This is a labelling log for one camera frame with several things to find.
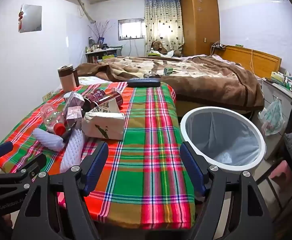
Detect wooden wardrobe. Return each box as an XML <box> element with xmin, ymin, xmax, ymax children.
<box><xmin>180</xmin><ymin>0</ymin><xmax>220</xmax><ymax>57</ymax></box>

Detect dried branches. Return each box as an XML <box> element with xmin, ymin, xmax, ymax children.
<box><xmin>89</xmin><ymin>20</ymin><xmax>115</xmax><ymax>43</ymax></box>

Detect grey bin liner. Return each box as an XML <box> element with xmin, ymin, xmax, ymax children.
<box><xmin>186</xmin><ymin>111</ymin><xmax>259</xmax><ymax>167</ymax></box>

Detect clear plastic bottle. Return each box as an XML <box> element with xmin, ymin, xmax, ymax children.
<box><xmin>40</xmin><ymin>102</ymin><xmax>67</xmax><ymax>134</ymax></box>

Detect patterned curtain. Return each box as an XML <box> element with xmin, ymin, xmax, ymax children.
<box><xmin>144</xmin><ymin>0</ymin><xmax>185</xmax><ymax>55</ymax></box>

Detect white tissue pack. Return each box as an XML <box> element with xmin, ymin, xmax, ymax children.
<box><xmin>82</xmin><ymin>112</ymin><xmax>125</xmax><ymax>140</ymax></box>

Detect white and green plastic bag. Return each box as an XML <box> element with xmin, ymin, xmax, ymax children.
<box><xmin>258</xmin><ymin>100</ymin><xmax>285</xmax><ymax>136</ymax></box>

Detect plaid tablecloth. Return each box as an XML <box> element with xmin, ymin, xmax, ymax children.
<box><xmin>0</xmin><ymin>81</ymin><xmax>195</xmax><ymax>224</ymax></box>

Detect white bed sheet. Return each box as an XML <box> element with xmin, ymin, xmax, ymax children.
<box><xmin>78</xmin><ymin>76</ymin><xmax>111</xmax><ymax>85</ymax></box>

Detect wooden bed headboard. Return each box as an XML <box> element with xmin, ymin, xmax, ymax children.
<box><xmin>212</xmin><ymin>44</ymin><xmax>282</xmax><ymax>78</ymax></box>

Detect red hanging ornament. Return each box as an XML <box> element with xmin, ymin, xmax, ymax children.
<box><xmin>18</xmin><ymin>10</ymin><xmax>25</xmax><ymax>32</ymax></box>

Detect dark blue glasses case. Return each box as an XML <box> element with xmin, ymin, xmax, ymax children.
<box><xmin>127</xmin><ymin>78</ymin><xmax>161</xmax><ymax>88</ymax></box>

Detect white printed paper bag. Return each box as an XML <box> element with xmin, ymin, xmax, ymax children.
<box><xmin>89</xmin><ymin>99</ymin><xmax>120</xmax><ymax>114</ymax></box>

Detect white trash bin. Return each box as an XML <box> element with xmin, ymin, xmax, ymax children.
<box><xmin>180</xmin><ymin>107</ymin><xmax>267</xmax><ymax>173</ymax></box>

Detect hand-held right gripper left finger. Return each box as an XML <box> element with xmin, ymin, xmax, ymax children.
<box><xmin>12</xmin><ymin>142</ymin><xmax>109</xmax><ymax>240</ymax></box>

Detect wall mirror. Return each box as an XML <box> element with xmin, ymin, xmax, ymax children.
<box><xmin>19</xmin><ymin>4</ymin><xmax>42</xmax><ymax>33</ymax></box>

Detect air conditioner pipe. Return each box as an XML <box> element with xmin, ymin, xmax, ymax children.
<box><xmin>77</xmin><ymin>0</ymin><xmax>96</xmax><ymax>23</ymax></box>

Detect window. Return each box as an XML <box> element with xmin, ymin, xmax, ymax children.
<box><xmin>117</xmin><ymin>19</ymin><xmax>146</xmax><ymax>41</ymax></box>

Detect pink stool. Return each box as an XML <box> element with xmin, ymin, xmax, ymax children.
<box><xmin>270</xmin><ymin>160</ymin><xmax>292</xmax><ymax>180</ymax></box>

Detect brown teddy bear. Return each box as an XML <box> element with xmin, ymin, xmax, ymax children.
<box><xmin>150</xmin><ymin>41</ymin><xmax>168</xmax><ymax>55</ymax></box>

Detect small desk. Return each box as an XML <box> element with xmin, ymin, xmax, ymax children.
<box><xmin>85</xmin><ymin>46</ymin><xmax>123</xmax><ymax>64</ymax></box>

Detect pile of small boxes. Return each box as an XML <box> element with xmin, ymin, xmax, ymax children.
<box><xmin>271</xmin><ymin>71</ymin><xmax>292</xmax><ymax>95</ymax></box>

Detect grey nightstand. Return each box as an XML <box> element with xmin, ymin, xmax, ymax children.
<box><xmin>261</xmin><ymin>79</ymin><xmax>292</xmax><ymax>143</ymax></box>

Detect purple drink carton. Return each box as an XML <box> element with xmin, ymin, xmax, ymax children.
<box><xmin>63</xmin><ymin>106</ymin><xmax>83</xmax><ymax>130</ymax></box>
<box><xmin>64</xmin><ymin>91</ymin><xmax>85</xmax><ymax>108</ymax></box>

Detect brown and pink thermos cup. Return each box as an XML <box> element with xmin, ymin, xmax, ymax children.
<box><xmin>58</xmin><ymin>64</ymin><xmax>80</xmax><ymax>92</ymax></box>

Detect red drink can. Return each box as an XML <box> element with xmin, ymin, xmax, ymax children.
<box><xmin>82</xmin><ymin>89</ymin><xmax>106</xmax><ymax>112</ymax></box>
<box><xmin>96</xmin><ymin>91</ymin><xmax>123</xmax><ymax>110</ymax></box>

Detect group of bottles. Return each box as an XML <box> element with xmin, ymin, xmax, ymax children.
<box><xmin>86</xmin><ymin>37</ymin><xmax>104</xmax><ymax>53</ymax></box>

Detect white foam fruit net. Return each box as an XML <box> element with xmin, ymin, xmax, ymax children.
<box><xmin>60</xmin><ymin>129</ymin><xmax>86</xmax><ymax>173</ymax></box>
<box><xmin>33</xmin><ymin>128</ymin><xmax>65</xmax><ymax>152</ymax></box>

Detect brown patterned blanket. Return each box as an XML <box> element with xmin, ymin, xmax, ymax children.
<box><xmin>76</xmin><ymin>55</ymin><xmax>265</xmax><ymax>110</ymax></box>

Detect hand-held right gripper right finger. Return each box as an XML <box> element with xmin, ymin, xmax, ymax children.
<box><xmin>180</xmin><ymin>141</ymin><xmax>274</xmax><ymax>240</ymax></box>

